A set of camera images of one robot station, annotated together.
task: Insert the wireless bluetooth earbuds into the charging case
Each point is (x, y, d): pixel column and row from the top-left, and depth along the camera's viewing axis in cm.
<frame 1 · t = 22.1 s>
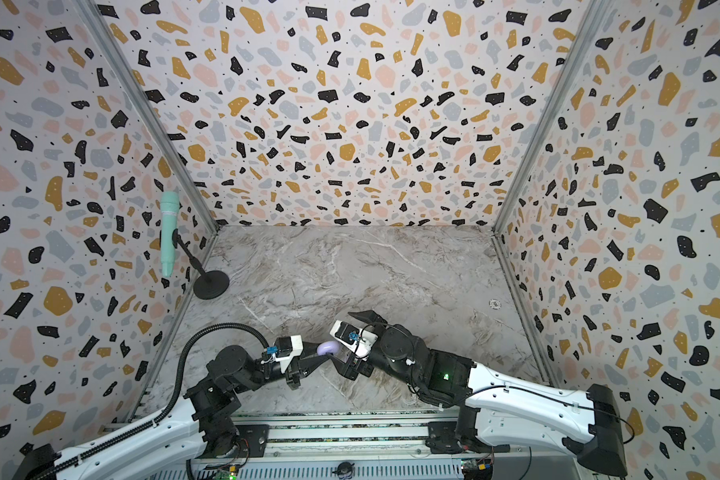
left hand: (331, 348, 65), fingers closed
right hand: (341, 327, 64), fingers open
black microphone stand: (209, 286, 105), on the table

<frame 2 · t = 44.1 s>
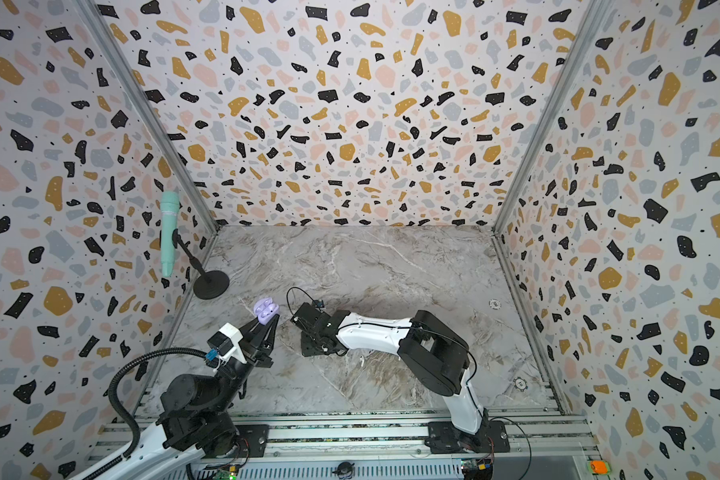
left hand: (273, 311, 62), fingers closed
right hand: (304, 344, 85), fingers open
the named things where they were.

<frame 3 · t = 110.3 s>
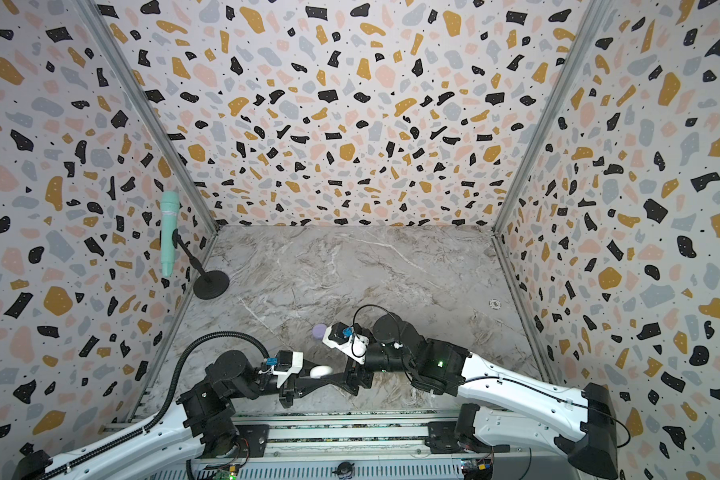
left hand: (331, 373, 63), fingers closed
right hand: (328, 355, 62), fingers open
purple earbud charging case: (319, 331, 94), on the table
the other named things where they were.

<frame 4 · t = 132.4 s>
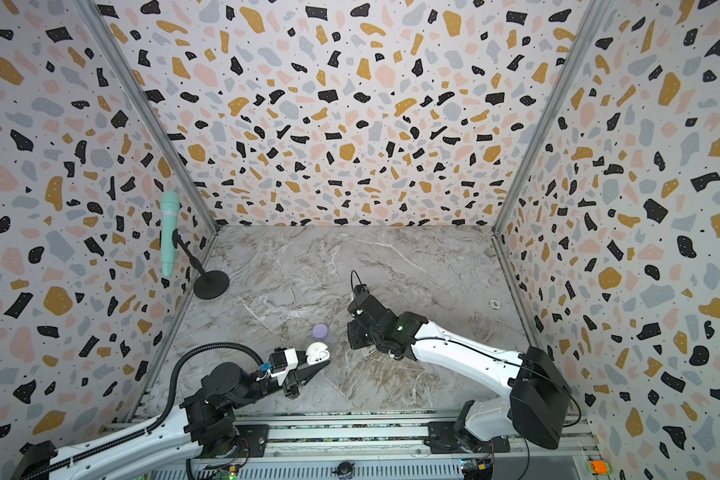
left hand: (327, 353, 64), fingers closed
right hand: (348, 326, 78), fingers closed
the named things where they were.

